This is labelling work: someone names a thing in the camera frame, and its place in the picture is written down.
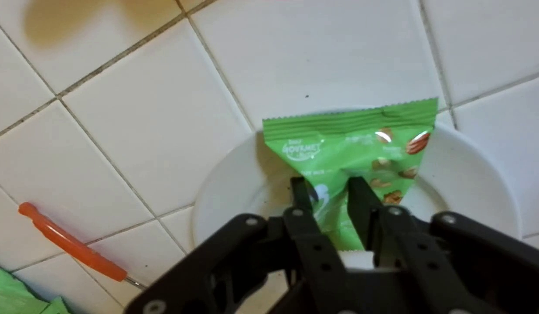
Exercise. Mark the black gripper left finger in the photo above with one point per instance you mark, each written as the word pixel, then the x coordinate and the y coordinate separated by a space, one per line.
pixel 252 263

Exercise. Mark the green snack packet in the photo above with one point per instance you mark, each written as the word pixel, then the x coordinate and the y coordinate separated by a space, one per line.
pixel 349 146

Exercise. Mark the wooden rolling pin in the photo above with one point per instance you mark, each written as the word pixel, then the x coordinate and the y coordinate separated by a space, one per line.
pixel 82 24

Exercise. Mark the green cloth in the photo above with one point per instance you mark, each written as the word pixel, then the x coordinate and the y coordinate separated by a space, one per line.
pixel 13 294

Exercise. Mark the white round plate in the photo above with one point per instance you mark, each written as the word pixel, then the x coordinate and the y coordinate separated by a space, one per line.
pixel 239 186

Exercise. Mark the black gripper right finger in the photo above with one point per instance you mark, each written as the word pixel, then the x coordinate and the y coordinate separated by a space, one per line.
pixel 454 263

